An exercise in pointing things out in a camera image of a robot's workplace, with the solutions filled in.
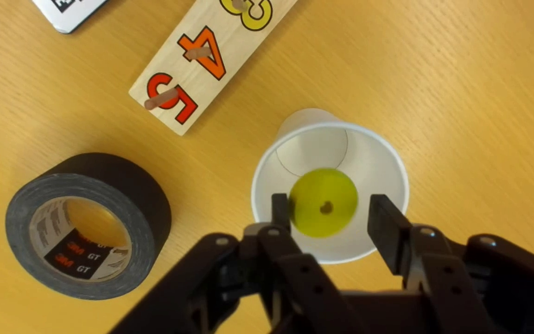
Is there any black white checkered calibration board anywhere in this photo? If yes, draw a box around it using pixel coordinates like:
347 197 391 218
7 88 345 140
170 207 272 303
29 0 109 36

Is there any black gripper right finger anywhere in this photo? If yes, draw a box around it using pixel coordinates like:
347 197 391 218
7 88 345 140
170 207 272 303
367 194 534 334

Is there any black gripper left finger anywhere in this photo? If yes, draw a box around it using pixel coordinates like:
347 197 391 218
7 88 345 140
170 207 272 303
107 192 367 334

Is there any yellow wooden disc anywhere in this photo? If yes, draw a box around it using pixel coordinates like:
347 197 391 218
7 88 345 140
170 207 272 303
289 168 360 240

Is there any wooden number puzzle board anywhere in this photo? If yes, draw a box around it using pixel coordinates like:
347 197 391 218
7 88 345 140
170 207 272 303
128 0 300 138

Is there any white paper cup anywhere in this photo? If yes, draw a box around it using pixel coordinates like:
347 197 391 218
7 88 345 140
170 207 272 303
250 108 411 268

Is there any black tape roll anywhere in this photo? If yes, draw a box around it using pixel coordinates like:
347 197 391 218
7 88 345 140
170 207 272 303
4 153 172 303

